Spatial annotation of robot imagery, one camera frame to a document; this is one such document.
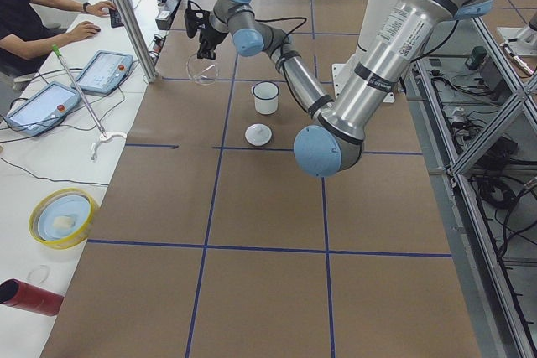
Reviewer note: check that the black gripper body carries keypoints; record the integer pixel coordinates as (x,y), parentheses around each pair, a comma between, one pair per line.
(207,34)

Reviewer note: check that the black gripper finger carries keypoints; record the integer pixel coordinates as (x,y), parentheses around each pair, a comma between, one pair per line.
(207,54)

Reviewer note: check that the clear glass funnel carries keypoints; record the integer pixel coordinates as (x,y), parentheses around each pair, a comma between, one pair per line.
(204,72)

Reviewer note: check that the white mug lid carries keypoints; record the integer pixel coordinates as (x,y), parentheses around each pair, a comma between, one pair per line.
(258,134)

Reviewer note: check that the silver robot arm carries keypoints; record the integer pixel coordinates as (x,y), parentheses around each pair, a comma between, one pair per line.
(394,35)

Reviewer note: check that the person right hand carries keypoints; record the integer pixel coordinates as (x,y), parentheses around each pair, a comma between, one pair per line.
(99,9)

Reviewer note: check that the person left hand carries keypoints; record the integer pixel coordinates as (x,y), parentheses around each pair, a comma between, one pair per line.
(84,30)

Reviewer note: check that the white enamel mug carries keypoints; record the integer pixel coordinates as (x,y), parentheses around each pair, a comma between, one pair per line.
(266,97)

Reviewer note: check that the far teach pendant tablet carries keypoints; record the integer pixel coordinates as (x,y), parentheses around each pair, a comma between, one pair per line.
(104,72)

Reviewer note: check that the teach pendant tablet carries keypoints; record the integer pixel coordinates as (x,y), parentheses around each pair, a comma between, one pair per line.
(104,72)
(44,110)

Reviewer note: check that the white reacher grabber stick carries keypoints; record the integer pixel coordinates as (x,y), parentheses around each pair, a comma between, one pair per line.
(105,136)

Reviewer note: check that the near teach pendant tablet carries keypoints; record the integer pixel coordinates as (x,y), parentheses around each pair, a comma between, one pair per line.
(44,110)

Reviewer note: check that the seated person black shirt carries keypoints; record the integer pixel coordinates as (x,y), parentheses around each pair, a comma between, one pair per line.
(25,41)

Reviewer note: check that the yellow rimmed bowl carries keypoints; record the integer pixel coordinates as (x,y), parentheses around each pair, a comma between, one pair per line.
(63,219)

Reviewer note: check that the red cylinder bottle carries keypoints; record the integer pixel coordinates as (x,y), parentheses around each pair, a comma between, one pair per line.
(21,295)

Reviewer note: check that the aluminium frame post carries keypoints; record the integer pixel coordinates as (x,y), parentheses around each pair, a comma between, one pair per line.
(137,41)

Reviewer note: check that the aluminium side frame rack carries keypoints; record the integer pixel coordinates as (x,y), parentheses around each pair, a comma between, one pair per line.
(473,99)

